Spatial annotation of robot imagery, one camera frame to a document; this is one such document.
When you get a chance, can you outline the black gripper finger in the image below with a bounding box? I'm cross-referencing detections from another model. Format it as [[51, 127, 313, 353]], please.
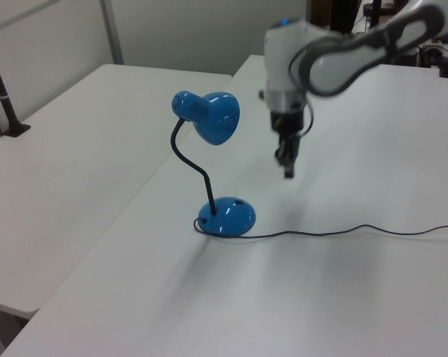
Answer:
[[284, 135, 302, 180], [274, 135, 291, 167]]

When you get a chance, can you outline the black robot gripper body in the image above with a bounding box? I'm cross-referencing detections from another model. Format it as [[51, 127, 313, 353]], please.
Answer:
[[270, 109, 306, 138]]

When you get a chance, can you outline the blue gooseneck desk lamp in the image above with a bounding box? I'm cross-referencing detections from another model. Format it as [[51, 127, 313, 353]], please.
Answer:
[[170, 90, 257, 237]]

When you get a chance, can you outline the white side table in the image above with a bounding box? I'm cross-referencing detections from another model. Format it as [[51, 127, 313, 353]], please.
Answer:
[[0, 62, 234, 319]]

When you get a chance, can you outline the black pole with base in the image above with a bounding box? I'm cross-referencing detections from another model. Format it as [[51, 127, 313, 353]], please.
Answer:
[[0, 32, 32, 138]]

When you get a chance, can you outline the black lamp power cable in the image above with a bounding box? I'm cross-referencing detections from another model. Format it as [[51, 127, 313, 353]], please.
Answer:
[[192, 216, 448, 240]]

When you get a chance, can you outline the grey partition post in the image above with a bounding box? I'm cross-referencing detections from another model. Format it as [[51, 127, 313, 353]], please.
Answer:
[[99, 0, 126, 65]]

